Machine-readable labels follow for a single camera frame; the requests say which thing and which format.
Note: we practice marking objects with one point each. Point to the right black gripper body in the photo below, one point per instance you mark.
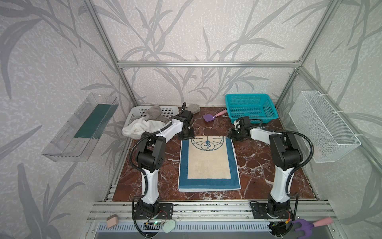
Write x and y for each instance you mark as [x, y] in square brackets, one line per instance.
[237, 133]

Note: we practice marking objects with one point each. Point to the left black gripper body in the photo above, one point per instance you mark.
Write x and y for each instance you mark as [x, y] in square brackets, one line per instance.
[186, 131]

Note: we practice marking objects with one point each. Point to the white perforated plastic basket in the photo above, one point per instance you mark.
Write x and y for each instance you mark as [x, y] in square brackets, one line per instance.
[141, 112]

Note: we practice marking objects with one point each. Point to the blue beige Doraemon towel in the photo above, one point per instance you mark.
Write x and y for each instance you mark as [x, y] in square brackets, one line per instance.
[208, 164]

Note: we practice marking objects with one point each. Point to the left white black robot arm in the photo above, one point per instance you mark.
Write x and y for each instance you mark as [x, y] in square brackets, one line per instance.
[148, 156]

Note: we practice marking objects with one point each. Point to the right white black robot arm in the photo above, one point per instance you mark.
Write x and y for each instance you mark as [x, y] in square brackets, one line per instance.
[286, 156]

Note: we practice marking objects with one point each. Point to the purple pink toy spatula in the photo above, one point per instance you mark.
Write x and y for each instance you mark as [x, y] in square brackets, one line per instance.
[210, 117]

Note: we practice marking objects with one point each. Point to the grey sponge block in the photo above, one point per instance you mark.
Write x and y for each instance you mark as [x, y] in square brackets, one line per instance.
[194, 109]

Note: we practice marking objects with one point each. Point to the teal plastic basket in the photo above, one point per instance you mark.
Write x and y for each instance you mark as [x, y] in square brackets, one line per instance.
[254, 106]

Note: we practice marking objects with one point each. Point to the grey towel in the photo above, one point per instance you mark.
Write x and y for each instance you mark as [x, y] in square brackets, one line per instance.
[155, 113]

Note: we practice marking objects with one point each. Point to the white towel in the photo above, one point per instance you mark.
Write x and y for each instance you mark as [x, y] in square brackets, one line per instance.
[137, 127]

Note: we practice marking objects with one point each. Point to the pale green oval disc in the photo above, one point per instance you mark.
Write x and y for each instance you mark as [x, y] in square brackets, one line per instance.
[169, 226]

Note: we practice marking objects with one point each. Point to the purple pink toy fork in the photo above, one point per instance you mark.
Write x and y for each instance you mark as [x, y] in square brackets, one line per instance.
[307, 227]

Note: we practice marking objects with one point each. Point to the brown square block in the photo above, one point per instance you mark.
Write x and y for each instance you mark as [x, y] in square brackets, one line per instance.
[112, 221]

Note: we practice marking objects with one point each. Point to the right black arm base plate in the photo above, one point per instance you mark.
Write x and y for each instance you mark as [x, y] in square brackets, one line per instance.
[259, 210]

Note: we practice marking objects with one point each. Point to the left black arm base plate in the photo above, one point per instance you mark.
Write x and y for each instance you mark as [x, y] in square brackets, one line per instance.
[162, 211]

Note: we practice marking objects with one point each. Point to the white wire mesh basket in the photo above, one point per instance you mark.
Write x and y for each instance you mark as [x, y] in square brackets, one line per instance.
[315, 117]

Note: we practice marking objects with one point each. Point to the clear acrylic wall shelf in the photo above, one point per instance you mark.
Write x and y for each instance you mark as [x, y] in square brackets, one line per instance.
[79, 136]

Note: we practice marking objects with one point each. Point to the aluminium front rail frame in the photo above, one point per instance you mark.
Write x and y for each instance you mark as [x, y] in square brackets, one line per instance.
[208, 216]

